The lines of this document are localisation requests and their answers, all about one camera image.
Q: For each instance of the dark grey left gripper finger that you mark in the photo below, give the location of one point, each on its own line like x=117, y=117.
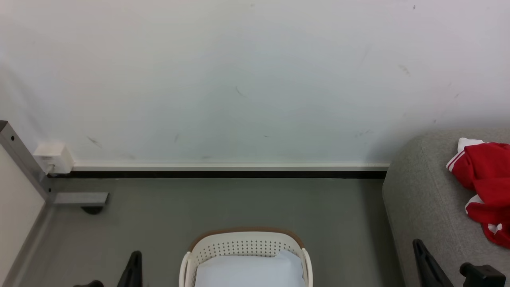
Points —
x=133, y=277

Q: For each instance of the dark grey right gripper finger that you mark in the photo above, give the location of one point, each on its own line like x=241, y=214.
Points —
x=432, y=277

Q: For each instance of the red white sports garment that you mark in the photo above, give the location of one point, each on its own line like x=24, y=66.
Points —
x=488, y=179

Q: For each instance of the white perforated laundry basket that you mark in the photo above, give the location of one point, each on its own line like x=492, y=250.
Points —
x=239, y=245

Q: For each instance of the grey fabric sofa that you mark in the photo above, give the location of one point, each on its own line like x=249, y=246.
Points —
x=426, y=199

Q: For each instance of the grey metal table leg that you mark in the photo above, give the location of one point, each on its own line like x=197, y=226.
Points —
x=79, y=198

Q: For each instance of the pale blue cloth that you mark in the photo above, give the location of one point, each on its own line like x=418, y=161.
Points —
x=251, y=273

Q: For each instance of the beige partition panel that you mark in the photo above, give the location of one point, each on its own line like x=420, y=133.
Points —
x=18, y=207

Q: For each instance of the white black skirting board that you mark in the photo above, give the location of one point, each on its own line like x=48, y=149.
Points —
x=231, y=170

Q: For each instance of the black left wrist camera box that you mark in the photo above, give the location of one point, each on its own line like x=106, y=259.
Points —
x=89, y=284

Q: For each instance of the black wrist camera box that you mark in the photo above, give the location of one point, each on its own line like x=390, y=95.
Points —
x=89, y=284
x=482, y=277

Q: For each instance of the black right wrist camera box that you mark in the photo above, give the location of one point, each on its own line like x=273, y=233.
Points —
x=482, y=277

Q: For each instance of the white wall socket box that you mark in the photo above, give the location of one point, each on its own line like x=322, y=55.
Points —
x=53, y=157

